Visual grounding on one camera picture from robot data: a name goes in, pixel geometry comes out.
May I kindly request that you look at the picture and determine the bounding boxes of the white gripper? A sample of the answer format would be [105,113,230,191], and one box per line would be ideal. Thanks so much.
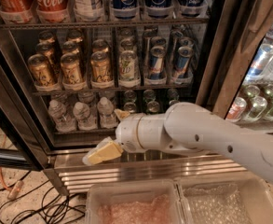
[81,107,171,166]

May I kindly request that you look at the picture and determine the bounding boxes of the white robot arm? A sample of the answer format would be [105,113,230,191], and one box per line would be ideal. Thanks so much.
[82,103,273,184]

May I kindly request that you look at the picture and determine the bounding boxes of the left green can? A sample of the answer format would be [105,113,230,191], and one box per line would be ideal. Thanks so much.
[124,102,137,114]

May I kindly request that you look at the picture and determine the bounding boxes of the middle green can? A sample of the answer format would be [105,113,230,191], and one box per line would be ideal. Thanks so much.
[146,101,160,114]

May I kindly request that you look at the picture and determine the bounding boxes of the right green can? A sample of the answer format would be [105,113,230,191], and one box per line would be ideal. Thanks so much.
[169,100,180,106]

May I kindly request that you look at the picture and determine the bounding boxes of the green white soda can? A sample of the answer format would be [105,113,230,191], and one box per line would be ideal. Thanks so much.
[118,50,141,88]

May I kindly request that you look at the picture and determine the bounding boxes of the left Red Bull can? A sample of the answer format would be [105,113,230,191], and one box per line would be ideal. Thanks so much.
[145,46,166,84]

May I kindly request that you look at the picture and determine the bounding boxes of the red bull can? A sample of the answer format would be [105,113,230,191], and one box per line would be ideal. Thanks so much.
[145,46,166,84]
[171,46,193,83]

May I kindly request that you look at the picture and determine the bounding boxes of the second row right orange can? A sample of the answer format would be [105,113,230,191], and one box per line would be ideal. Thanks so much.
[92,39,110,53]

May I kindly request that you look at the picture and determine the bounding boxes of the second row orange can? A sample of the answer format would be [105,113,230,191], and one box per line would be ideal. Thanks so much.
[35,42,60,76]
[92,39,110,53]
[61,41,82,56]

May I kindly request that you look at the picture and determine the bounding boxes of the right Red Bull can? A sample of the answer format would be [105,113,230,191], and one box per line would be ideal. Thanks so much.
[171,46,193,83]

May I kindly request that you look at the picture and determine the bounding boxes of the second row middle orange can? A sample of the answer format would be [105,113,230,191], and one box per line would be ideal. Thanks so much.
[61,41,82,56]

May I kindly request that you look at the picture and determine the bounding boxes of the second row left orange can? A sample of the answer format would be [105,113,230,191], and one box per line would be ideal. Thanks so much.
[35,42,60,76]

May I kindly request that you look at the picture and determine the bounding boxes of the left Pepsi can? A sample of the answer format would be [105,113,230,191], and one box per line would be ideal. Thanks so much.
[112,0,137,20]

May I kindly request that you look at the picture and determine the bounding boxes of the white label can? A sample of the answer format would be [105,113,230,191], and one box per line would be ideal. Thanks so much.
[74,0,103,21]

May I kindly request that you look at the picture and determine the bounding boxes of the fridge glass door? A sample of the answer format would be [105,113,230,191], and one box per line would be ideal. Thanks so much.
[195,0,273,135]

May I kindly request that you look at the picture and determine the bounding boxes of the right Coca-Cola can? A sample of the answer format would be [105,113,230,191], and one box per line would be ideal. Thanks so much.
[36,0,70,23]

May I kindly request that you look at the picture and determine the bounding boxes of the coca-cola can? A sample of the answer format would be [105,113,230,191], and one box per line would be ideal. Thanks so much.
[36,0,70,23]
[0,0,34,24]

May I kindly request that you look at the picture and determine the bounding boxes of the left Coca-Cola can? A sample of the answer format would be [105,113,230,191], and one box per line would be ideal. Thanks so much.
[0,0,34,24]

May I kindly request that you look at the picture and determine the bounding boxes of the right water bottle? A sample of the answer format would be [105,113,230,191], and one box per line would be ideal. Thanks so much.
[97,97,117,129]

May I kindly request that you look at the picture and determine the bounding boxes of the water bottle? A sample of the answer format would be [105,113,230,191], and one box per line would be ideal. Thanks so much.
[73,102,97,131]
[48,100,76,133]
[97,97,117,129]

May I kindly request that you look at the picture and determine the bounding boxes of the middle water bottle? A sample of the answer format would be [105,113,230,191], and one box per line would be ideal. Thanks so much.
[73,102,97,131]

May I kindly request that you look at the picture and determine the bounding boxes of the left water bottle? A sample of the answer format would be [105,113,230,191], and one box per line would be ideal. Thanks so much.
[48,100,76,133]

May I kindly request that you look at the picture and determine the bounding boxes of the left clear plastic bin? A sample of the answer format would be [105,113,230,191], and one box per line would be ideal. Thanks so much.
[85,179,185,224]

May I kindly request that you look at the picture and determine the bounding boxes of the clear plastic bin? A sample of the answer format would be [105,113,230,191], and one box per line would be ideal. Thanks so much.
[177,175,273,224]
[85,179,185,224]

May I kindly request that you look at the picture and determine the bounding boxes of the right clear plastic bin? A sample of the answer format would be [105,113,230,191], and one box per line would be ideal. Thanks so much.
[177,175,273,224]

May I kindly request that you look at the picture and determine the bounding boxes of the black floor cables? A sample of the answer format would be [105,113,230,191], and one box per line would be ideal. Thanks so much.
[0,168,88,224]

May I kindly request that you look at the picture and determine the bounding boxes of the orange cable with plug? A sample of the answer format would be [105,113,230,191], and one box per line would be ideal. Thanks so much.
[0,135,25,201]

